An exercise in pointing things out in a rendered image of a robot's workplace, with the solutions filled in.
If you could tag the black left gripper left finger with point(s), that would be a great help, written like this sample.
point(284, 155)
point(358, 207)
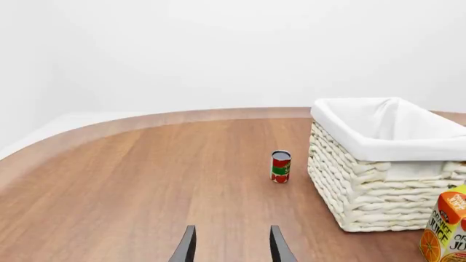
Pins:
point(185, 249)

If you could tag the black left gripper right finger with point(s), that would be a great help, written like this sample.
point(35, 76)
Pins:
point(280, 249)

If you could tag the white woven basket with liner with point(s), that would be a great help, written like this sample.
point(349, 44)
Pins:
point(378, 169)

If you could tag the red and green tomato tin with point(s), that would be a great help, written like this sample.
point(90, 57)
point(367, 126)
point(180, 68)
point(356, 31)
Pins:
point(280, 166)

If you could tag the orange juice carton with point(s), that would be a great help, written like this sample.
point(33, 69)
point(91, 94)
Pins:
point(446, 226)

